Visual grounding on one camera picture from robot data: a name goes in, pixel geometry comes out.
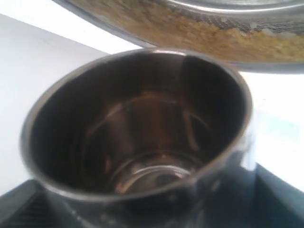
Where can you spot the yellow and white grain mix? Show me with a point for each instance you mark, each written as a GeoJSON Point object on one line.
{"type": "Point", "coordinates": [213, 38]}

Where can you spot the stainless steel cup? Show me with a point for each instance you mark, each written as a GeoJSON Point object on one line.
{"type": "Point", "coordinates": [151, 138]}

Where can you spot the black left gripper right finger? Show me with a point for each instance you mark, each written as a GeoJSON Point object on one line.
{"type": "Point", "coordinates": [268, 202]}

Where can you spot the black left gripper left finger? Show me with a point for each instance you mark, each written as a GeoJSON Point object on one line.
{"type": "Point", "coordinates": [27, 206]}

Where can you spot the round steel mesh sieve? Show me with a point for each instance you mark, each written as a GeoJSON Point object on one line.
{"type": "Point", "coordinates": [213, 31]}

